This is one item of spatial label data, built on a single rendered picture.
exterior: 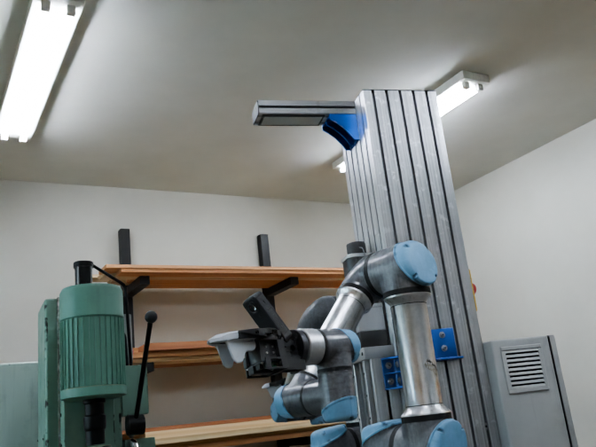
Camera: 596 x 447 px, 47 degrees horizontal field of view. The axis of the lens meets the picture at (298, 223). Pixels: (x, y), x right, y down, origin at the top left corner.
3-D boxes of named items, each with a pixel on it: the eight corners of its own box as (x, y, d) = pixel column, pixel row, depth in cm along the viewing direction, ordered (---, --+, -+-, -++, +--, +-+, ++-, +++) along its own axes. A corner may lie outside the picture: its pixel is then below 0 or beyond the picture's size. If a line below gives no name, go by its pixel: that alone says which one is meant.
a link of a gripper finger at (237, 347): (221, 362, 124) (262, 360, 130) (215, 330, 126) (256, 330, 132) (212, 366, 126) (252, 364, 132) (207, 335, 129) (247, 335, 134)
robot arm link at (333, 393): (331, 422, 151) (325, 372, 154) (367, 419, 143) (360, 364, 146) (304, 426, 146) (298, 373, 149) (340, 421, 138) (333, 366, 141)
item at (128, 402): (122, 416, 208) (121, 365, 212) (116, 418, 216) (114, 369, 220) (150, 413, 212) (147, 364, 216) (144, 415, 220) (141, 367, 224)
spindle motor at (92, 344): (65, 399, 179) (63, 282, 188) (57, 404, 194) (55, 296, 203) (133, 394, 186) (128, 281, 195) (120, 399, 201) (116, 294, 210)
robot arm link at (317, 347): (320, 324, 143) (296, 335, 148) (303, 324, 140) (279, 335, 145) (328, 359, 140) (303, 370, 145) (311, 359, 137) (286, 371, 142)
